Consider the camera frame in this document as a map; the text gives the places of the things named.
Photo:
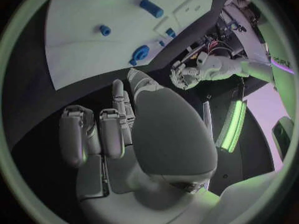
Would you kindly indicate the blue gear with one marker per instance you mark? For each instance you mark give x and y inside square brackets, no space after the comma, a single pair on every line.
[140,54]

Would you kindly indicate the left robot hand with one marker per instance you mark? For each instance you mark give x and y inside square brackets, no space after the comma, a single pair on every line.
[184,76]

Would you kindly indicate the cluttered workshop desk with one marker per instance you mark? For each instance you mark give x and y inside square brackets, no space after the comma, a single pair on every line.
[217,41]

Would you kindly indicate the small blue peg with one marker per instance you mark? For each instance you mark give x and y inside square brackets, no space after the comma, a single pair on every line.
[105,30]
[162,43]

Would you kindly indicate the glowing light bar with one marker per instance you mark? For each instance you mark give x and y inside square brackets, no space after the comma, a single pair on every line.
[231,127]

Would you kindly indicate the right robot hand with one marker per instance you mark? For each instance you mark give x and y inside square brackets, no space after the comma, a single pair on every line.
[172,134]

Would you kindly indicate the white task board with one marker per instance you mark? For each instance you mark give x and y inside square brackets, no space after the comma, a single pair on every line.
[93,56]

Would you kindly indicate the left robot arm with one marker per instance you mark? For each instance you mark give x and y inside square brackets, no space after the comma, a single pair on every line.
[224,67]

